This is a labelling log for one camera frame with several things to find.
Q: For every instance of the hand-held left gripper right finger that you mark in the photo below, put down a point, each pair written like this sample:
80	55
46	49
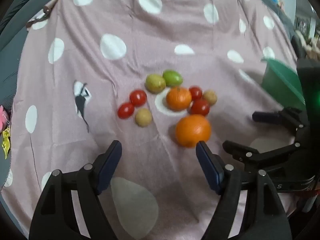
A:
210	171

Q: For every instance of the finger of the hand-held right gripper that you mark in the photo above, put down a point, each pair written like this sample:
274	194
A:
270	117
240	151

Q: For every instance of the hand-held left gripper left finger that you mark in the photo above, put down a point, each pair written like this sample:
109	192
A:
110	166

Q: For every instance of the green bowl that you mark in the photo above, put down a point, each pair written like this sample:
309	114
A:
280	80

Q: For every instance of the large orange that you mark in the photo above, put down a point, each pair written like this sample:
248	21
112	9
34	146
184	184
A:
192	130

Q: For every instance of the red tomato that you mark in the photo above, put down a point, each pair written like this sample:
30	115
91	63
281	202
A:
138	97
200	107
126	110
195	93

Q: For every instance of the small round tan fruit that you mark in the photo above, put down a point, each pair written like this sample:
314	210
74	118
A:
210	97
143	117

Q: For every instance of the small orange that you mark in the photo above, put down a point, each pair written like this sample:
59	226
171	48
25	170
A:
178	98

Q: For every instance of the yellow-green round fruit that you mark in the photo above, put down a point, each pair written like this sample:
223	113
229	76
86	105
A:
155	83

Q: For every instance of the green oval fruit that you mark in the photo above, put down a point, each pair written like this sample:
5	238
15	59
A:
172	77

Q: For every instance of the black cushion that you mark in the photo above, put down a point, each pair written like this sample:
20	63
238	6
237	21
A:
297	46

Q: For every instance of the brown garment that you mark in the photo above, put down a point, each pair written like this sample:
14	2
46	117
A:
312	50

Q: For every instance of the yellow wrapper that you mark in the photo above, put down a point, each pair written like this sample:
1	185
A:
6	142

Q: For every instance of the pink toy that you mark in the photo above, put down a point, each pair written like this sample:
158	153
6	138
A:
2	120

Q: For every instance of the grey sofa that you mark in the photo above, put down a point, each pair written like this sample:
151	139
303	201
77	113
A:
10	80

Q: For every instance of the pink polka dot blanket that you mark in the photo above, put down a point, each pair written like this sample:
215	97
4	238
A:
125	30

